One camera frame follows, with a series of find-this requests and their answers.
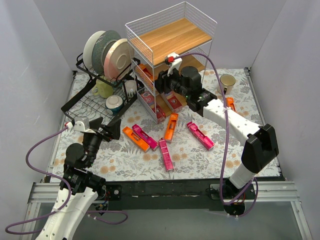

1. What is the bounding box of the grey green patterned plate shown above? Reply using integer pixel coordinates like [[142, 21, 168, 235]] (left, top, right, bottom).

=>
[[91, 30, 121, 75]]

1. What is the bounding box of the black wire dish rack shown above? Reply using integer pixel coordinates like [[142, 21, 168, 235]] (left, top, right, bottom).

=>
[[61, 53, 137, 125]]

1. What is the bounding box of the cream mug black handle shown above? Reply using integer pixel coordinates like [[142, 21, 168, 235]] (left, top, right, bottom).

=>
[[217, 74, 236, 95]]

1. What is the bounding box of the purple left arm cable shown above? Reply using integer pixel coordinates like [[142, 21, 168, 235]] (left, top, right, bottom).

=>
[[4, 124, 129, 236]]

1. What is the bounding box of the white upside-down cup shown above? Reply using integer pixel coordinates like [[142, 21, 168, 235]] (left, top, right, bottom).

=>
[[124, 80, 137, 98]]

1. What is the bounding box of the floral patterned table mat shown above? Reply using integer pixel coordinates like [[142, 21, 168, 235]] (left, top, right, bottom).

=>
[[52, 69, 263, 181]]

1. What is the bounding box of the white and teal bowl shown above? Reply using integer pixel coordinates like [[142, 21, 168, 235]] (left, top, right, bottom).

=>
[[105, 95, 124, 115]]

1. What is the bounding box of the white wire three-tier shelf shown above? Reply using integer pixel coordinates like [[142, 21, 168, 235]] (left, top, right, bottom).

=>
[[125, 1, 218, 117]]

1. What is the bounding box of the orange toothpaste box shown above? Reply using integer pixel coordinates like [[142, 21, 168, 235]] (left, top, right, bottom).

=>
[[136, 63, 154, 88], [122, 126, 150, 153], [226, 97, 236, 112], [164, 113, 179, 143]]

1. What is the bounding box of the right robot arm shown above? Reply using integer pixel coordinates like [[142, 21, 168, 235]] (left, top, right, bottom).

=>
[[154, 66, 279, 199]]

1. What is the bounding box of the red 3D toothpaste box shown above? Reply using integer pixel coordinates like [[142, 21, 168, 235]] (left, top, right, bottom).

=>
[[160, 91, 183, 113], [139, 91, 166, 124]]

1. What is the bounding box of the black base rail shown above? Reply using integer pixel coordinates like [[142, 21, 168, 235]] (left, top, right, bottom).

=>
[[96, 177, 257, 211]]

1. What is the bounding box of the pink and cream plate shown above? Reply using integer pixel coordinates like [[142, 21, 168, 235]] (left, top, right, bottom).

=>
[[104, 38, 135, 82]]

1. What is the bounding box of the cream white plate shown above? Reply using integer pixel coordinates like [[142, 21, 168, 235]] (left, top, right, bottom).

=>
[[83, 30, 105, 70]]

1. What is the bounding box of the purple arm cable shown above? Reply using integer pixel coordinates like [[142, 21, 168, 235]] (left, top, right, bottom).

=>
[[4, 124, 129, 236], [179, 52, 259, 218]]

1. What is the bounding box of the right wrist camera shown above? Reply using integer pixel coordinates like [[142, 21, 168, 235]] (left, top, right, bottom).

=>
[[164, 52, 183, 77]]

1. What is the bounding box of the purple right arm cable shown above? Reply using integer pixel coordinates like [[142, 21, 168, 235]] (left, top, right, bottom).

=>
[[179, 52, 259, 218]]

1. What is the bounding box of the pale yellow mug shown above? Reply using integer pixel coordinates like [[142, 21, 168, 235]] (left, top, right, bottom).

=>
[[91, 79, 114, 99]]

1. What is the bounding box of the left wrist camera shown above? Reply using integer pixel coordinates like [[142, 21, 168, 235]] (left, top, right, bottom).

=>
[[64, 117, 91, 133]]

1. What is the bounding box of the magenta toothpaste box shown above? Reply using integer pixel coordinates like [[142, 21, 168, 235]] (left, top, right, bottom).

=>
[[186, 121, 215, 151], [158, 138, 174, 172], [132, 124, 159, 151]]

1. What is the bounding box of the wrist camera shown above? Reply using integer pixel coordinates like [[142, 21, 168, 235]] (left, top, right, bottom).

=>
[[164, 52, 183, 77], [64, 117, 91, 133]]

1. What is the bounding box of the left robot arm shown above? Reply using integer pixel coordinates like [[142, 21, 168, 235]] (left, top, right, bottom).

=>
[[37, 117, 122, 240]]

